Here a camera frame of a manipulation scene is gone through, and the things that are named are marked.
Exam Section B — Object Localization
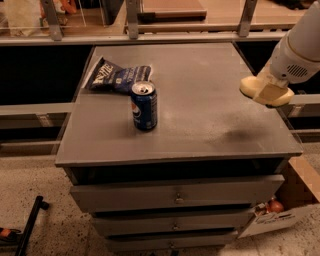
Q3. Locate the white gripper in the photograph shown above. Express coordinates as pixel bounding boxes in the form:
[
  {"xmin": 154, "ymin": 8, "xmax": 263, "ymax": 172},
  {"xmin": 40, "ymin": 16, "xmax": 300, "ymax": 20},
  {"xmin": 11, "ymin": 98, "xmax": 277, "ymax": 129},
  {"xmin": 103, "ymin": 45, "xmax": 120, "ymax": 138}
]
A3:
[{"xmin": 253, "ymin": 29, "xmax": 320, "ymax": 104}]

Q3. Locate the yellow sponge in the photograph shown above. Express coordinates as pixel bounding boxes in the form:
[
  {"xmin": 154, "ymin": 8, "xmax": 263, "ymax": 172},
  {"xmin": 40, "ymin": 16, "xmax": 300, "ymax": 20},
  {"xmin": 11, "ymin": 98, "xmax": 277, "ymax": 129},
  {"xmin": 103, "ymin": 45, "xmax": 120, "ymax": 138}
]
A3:
[{"xmin": 239, "ymin": 76, "xmax": 294, "ymax": 108}]

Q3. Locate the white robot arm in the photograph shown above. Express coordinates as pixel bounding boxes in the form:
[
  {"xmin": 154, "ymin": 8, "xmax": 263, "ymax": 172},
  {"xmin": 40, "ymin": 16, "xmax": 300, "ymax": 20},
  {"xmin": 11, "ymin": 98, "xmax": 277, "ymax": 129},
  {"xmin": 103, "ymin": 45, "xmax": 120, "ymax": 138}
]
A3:
[{"xmin": 253, "ymin": 0, "xmax": 320, "ymax": 107}]

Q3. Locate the blue pepsi can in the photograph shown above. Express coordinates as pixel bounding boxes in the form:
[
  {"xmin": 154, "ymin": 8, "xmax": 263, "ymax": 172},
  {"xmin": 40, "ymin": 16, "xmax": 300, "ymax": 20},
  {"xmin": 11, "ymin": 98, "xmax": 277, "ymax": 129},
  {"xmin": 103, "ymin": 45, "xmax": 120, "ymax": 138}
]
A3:
[{"xmin": 131, "ymin": 81, "xmax": 157, "ymax": 131}]

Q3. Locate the top grey drawer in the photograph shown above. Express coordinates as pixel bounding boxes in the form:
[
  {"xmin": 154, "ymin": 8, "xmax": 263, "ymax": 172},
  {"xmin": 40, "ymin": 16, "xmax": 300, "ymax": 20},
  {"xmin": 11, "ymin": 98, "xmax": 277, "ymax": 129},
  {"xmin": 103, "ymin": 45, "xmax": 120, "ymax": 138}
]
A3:
[{"xmin": 70, "ymin": 174, "xmax": 284, "ymax": 212}]

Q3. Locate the grey drawer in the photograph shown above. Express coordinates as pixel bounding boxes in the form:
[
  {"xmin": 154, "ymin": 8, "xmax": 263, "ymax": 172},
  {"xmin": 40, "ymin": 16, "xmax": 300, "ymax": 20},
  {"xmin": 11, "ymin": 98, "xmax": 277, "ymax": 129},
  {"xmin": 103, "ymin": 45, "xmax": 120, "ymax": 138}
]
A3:
[
  {"xmin": 92, "ymin": 209, "xmax": 253, "ymax": 236},
  {"xmin": 107, "ymin": 231, "xmax": 238, "ymax": 252},
  {"xmin": 70, "ymin": 174, "xmax": 284, "ymax": 212}
]

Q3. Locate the cardboard box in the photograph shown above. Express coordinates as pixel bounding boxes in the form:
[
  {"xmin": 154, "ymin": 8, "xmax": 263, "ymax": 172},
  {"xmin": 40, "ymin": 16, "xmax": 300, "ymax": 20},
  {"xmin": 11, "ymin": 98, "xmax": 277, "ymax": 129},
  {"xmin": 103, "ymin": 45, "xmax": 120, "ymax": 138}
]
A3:
[{"xmin": 239, "ymin": 156, "xmax": 320, "ymax": 238}]

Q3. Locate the grey drawer cabinet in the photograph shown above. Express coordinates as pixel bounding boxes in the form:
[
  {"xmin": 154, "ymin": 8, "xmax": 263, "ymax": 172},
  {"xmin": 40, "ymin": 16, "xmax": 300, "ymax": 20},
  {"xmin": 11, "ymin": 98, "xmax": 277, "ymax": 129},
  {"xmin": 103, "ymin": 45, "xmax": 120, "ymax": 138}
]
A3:
[{"xmin": 56, "ymin": 43, "xmax": 302, "ymax": 242}]

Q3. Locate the red onion in box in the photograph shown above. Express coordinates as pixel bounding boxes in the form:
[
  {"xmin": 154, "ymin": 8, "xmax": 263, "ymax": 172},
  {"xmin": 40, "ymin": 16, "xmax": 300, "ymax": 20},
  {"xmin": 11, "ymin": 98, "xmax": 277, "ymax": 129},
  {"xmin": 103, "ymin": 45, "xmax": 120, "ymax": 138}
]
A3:
[{"xmin": 269, "ymin": 198, "xmax": 284, "ymax": 213}]

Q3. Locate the middle grey drawer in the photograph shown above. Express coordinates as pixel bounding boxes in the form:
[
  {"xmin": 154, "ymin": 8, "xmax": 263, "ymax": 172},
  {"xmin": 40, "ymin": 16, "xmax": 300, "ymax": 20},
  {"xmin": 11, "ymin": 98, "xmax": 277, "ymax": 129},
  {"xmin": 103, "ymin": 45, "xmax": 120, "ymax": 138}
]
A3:
[{"xmin": 92, "ymin": 209, "xmax": 253, "ymax": 236}]

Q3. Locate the dark blue chip bag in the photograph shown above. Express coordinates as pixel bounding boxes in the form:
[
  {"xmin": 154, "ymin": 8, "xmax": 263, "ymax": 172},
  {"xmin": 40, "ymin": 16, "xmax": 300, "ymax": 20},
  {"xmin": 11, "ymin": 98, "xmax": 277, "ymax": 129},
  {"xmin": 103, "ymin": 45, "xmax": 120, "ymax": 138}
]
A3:
[{"xmin": 84, "ymin": 57, "xmax": 152, "ymax": 95}]

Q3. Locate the bottom grey drawer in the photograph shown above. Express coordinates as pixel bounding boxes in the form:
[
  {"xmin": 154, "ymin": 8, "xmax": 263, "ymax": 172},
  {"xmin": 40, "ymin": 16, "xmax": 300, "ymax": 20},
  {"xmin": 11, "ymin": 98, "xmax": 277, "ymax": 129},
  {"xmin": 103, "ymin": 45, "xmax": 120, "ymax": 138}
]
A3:
[{"xmin": 107, "ymin": 231, "xmax": 238, "ymax": 252}]

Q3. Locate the black metal bar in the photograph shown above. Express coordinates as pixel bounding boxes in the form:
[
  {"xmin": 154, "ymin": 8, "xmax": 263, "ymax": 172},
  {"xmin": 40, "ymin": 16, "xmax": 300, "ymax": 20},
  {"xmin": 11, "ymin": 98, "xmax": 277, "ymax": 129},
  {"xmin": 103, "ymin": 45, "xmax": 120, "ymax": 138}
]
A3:
[{"xmin": 15, "ymin": 196, "xmax": 49, "ymax": 256}]

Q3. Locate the orange black tool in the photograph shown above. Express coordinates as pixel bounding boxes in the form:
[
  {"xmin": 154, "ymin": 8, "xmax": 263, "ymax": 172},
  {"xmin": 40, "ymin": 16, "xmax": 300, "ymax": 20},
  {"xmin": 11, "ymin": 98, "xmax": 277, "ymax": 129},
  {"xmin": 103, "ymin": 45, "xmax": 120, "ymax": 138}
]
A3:
[{"xmin": 0, "ymin": 228, "xmax": 21, "ymax": 246}]

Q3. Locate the metal shelf rail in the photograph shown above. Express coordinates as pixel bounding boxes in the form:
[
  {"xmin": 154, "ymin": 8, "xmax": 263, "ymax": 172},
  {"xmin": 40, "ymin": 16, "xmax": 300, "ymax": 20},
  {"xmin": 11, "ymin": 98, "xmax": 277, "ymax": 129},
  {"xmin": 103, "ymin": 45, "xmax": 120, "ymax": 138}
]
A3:
[{"xmin": 0, "ymin": 0, "xmax": 308, "ymax": 45}]

